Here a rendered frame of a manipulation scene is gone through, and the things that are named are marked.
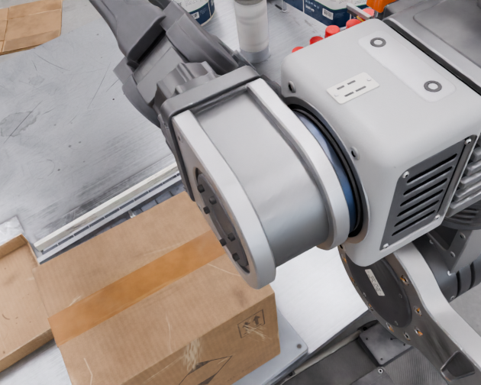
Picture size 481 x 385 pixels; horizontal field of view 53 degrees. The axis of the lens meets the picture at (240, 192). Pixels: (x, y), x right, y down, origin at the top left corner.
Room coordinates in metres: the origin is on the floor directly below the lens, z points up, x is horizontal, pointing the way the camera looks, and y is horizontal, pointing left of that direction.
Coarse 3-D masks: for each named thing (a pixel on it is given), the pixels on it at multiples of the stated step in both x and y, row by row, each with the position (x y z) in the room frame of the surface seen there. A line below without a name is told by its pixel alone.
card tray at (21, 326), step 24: (24, 240) 0.65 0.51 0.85; (0, 264) 0.61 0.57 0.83; (24, 264) 0.60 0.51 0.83; (0, 288) 0.55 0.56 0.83; (24, 288) 0.54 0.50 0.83; (0, 312) 0.49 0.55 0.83; (24, 312) 0.48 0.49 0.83; (0, 336) 0.43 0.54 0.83; (24, 336) 0.42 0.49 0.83; (48, 336) 0.41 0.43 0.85; (0, 360) 0.37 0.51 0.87
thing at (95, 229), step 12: (180, 180) 0.66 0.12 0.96; (156, 192) 0.64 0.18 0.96; (132, 204) 0.62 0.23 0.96; (144, 204) 0.62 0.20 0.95; (120, 216) 0.60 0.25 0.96; (96, 228) 0.57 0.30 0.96; (72, 240) 0.55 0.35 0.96; (84, 240) 0.56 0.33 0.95; (48, 252) 0.53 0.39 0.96; (60, 252) 0.53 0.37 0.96
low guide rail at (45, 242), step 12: (168, 168) 0.74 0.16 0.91; (144, 180) 0.72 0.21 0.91; (156, 180) 0.72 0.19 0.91; (132, 192) 0.69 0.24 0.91; (108, 204) 0.66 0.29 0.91; (120, 204) 0.67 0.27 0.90; (84, 216) 0.64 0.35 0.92; (96, 216) 0.65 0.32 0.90; (60, 228) 0.62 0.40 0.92; (72, 228) 0.62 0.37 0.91; (48, 240) 0.60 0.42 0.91
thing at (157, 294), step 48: (96, 240) 0.44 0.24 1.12; (144, 240) 0.42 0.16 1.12; (192, 240) 0.41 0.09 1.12; (48, 288) 0.36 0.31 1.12; (96, 288) 0.35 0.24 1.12; (144, 288) 0.34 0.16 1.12; (192, 288) 0.33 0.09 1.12; (240, 288) 0.31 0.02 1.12; (96, 336) 0.28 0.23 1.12; (144, 336) 0.27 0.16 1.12; (192, 336) 0.25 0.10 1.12; (240, 336) 0.27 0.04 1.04; (96, 384) 0.21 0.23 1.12; (144, 384) 0.21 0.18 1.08; (192, 384) 0.23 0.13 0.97
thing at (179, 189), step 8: (176, 176) 0.74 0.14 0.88; (160, 184) 0.73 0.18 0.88; (144, 192) 0.71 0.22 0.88; (168, 192) 0.70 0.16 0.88; (176, 192) 0.69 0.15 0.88; (136, 200) 0.69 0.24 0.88; (160, 200) 0.68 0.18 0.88; (120, 208) 0.68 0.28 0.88; (144, 208) 0.66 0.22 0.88; (128, 216) 0.65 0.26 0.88; (112, 224) 0.63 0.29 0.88; (80, 232) 0.63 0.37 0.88; (64, 240) 0.61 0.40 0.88; (88, 240) 0.60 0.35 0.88; (48, 248) 0.60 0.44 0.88
